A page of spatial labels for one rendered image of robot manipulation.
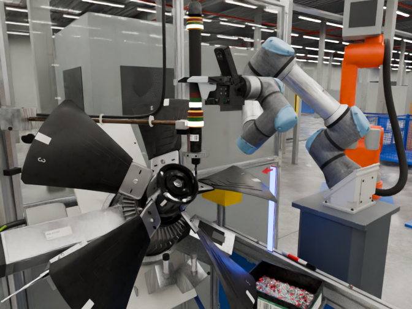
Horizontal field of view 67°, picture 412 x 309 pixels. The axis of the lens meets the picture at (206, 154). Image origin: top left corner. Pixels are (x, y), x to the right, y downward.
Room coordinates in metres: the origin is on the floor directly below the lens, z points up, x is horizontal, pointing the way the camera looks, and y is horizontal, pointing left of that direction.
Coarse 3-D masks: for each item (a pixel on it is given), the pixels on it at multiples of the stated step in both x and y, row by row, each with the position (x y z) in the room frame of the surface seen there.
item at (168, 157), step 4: (172, 152) 0.89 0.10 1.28; (176, 152) 0.88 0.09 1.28; (160, 156) 0.89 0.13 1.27; (164, 156) 0.89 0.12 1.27; (168, 156) 0.88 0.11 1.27; (172, 156) 0.88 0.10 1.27; (176, 156) 0.87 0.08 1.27; (152, 160) 0.90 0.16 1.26; (156, 160) 0.89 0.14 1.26; (160, 160) 0.89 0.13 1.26; (168, 160) 0.87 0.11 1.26; (176, 160) 0.86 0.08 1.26; (152, 164) 0.89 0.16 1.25; (160, 164) 0.87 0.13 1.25; (164, 164) 0.87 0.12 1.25; (152, 168) 0.88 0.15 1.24; (156, 168) 0.87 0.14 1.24; (156, 172) 0.86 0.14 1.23; (152, 176) 0.86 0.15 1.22
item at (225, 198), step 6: (210, 192) 1.31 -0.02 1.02; (216, 192) 1.28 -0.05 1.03; (222, 192) 1.25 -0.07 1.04; (228, 192) 1.25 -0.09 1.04; (234, 192) 1.27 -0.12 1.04; (210, 198) 1.31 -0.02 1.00; (216, 198) 1.28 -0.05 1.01; (222, 198) 1.25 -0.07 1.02; (228, 198) 1.25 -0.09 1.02; (234, 198) 1.27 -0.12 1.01; (240, 198) 1.29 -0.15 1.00; (222, 204) 1.25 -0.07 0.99; (228, 204) 1.25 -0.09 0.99
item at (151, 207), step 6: (150, 204) 0.73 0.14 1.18; (144, 210) 0.71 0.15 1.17; (150, 210) 0.73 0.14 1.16; (156, 210) 0.76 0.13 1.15; (144, 216) 0.71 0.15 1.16; (150, 216) 0.73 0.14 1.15; (156, 216) 0.76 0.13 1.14; (144, 222) 0.71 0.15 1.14; (156, 222) 0.76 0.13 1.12; (150, 228) 0.73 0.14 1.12; (156, 228) 0.76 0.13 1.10; (150, 234) 0.74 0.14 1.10
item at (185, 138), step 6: (180, 126) 0.87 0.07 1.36; (186, 126) 0.87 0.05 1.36; (180, 132) 0.86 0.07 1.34; (186, 132) 0.86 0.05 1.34; (186, 138) 0.86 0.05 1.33; (186, 144) 0.86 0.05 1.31; (186, 150) 0.86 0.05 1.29; (204, 150) 0.89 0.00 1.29; (186, 156) 0.85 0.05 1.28; (192, 156) 0.84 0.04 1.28; (198, 156) 0.84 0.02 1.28; (204, 156) 0.85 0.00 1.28
